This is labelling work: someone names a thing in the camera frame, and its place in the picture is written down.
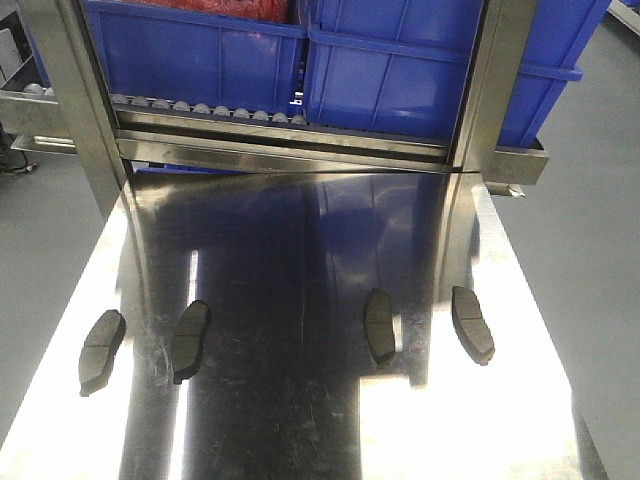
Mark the grey brake pad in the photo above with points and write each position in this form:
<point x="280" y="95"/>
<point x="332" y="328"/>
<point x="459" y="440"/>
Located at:
<point x="378" y="327"/>
<point x="97" y="355"/>
<point x="187" y="343"/>
<point x="470" y="326"/>

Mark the right blue plastic bin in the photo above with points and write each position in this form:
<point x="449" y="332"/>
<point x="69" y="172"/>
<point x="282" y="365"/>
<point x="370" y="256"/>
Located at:
<point x="399" y="67"/>

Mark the left blue plastic bin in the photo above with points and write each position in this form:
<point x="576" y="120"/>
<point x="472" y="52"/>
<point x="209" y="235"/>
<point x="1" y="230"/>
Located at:
<point x="196" y="57"/>

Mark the stainless steel rack frame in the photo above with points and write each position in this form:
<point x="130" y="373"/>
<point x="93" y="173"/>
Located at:
<point x="80" y="117"/>

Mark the grey roller track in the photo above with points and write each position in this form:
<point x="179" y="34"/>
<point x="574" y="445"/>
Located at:
<point x="181" y="106"/>

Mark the blue plastic bin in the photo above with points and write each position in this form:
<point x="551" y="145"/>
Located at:
<point x="399" y="67"/>
<point x="196" y="57"/>

